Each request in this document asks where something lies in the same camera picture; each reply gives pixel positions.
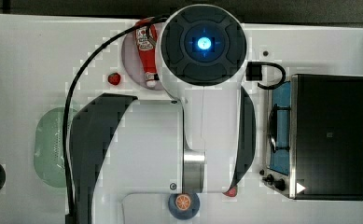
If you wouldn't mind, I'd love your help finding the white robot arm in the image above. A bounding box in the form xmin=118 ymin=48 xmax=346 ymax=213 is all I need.
xmin=68 ymin=4 xmax=256 ymax=224

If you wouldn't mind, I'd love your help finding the grey round plate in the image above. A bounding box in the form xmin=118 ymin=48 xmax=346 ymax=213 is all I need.
xmin=121 ymin=31 xmax=163 ymax=91

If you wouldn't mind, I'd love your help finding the red plush strawberry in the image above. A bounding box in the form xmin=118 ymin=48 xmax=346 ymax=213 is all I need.
xmin=107 ymin=73 xmax=121 ymax=86

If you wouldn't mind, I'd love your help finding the red ketchup bottle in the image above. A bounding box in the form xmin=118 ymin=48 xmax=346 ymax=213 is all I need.
xmin=133 ymin=19 xmax=159 ymax=88

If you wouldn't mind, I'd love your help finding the orange slice toy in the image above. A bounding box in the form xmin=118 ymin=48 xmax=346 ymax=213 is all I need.
xmin=175 ymin=194 xmax=191 ymax=211

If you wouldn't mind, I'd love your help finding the red plush tomato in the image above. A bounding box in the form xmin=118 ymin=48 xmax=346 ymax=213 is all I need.
xmin=224 ymin=186 xmax=238 ymax=198

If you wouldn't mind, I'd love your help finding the blue bowl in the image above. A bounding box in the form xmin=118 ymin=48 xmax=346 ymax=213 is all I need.
xmin=167 ymin=193 xmax=201 ymax=220

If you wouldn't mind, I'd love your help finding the black toy stove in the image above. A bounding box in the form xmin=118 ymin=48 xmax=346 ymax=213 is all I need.
xmin=260 ymin=74 xmax=363 ymax=201

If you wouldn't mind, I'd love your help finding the green perforated colander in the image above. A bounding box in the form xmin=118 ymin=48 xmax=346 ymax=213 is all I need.
xmin=34 ymin=107 xmax=66 ymax=188

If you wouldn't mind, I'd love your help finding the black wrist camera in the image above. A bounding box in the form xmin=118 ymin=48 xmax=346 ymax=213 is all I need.
xmin=246 ymin=62 xmax=262 ymax=81

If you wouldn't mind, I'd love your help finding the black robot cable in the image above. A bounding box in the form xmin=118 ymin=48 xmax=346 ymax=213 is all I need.
xmin=62 ymin=15 xmax=171 ymax=224

